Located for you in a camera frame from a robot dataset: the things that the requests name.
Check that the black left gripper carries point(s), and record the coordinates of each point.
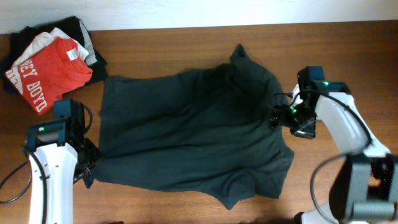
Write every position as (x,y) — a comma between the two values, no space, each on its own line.
(90,155)

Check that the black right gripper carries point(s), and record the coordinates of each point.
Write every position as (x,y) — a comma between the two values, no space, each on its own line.
(283,119)

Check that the dark green t-shirt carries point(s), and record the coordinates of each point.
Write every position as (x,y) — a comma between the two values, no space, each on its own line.
(203,130)

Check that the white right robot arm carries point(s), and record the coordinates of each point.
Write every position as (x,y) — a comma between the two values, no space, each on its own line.
(365,189)

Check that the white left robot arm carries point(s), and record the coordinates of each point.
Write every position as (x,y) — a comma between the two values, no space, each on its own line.
(59,156)

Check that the red printed folded shirt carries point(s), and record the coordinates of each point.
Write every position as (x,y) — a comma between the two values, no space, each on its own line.
(47,75)

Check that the white grey folded shirt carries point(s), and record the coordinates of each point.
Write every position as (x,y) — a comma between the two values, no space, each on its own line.
(44,39)

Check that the black folded garment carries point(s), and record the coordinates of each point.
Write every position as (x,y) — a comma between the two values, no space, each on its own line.
(72,26)

